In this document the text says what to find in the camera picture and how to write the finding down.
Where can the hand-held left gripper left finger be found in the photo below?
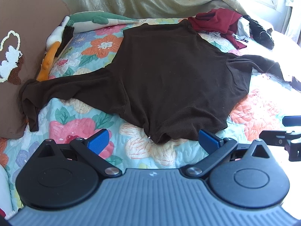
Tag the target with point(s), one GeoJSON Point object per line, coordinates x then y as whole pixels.
{"type": "Point", "coordinates": [98, 140]}

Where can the floral quilt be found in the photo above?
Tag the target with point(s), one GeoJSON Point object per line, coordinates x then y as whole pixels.
{"type": "Point", "coordinates": [77, 124]}

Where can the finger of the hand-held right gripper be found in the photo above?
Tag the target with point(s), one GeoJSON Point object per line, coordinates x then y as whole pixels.
{"type": "Point", "coordinates": [292, 120]}
{"type": "Point", "coordinates": [277, 139]}

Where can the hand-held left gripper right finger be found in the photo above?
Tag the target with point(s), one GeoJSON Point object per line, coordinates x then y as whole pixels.
{"type": "Point", "coordinates": [208, 139]}

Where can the black garment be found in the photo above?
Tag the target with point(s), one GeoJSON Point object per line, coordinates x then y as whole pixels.
{"type": "Point", "coordinates": [259, 31]}

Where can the brown embroidered pillow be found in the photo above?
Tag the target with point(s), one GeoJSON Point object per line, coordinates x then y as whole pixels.
{"type": "Point", "coordinates": [21, 40]}

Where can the dark brown sweater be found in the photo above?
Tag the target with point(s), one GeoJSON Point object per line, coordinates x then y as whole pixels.
{"type": "Point", "coordinates": [169, 75]}

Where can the white cloth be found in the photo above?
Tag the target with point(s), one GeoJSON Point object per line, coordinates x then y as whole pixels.
{"type": "Point", "coordinates": [6, 188]}

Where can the dark red garment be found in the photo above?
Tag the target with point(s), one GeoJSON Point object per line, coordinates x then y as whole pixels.
{"type": "Point", "coordinates": [218, 21]}

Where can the light grey garment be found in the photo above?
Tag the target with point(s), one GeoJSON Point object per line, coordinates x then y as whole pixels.
{"type": "Point", "coordinates": [242, 29]}

